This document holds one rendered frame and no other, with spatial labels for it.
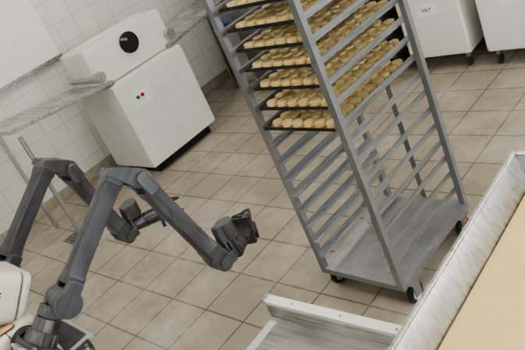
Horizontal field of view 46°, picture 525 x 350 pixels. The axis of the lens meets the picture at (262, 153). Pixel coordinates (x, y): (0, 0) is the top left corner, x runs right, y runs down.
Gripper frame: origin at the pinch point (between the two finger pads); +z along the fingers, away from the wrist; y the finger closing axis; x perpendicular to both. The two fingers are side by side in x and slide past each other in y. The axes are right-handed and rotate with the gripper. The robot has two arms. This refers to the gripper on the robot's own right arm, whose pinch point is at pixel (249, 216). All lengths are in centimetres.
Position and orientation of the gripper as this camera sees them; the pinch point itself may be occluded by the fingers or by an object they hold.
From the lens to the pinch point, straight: 210.8
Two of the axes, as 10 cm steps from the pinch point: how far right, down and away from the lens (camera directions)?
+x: 9.1, -2.1, -3.5
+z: 2.2, -4.5, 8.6
